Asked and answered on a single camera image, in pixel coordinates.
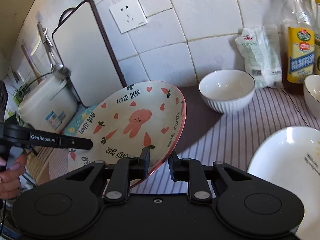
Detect cooking wine bottle yellow label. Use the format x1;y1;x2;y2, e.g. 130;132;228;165
280;0;315;95

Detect left hand painted nails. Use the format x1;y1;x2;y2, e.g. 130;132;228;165
0;153;27;199

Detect white wall power socket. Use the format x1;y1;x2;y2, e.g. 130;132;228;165
109;0;148;34

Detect large white ribbed bowl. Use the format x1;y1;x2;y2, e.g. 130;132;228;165
199;69;256;114

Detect white rice cooker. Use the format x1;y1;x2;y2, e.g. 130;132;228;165
18;76;78;133

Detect white sun print plate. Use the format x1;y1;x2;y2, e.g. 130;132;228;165
247;126;320;239

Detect pink rabbit carrot plate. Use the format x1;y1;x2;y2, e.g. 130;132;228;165
68;81;186;175

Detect small white ribbed bowl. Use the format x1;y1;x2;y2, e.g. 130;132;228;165
303;75;320;119

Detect metal ladle hanging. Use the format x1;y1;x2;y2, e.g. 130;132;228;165
37;22;70;80

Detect striped purple table cloth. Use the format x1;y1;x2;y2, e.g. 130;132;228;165
31;87;319;194

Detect white plastic seasoning bag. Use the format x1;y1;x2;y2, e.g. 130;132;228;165
235;24;283;89

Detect white cutting board brown rim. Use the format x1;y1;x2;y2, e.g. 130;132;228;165
52;0;127;107

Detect teal fried egg plate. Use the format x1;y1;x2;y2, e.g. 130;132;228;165
62;106;96;137

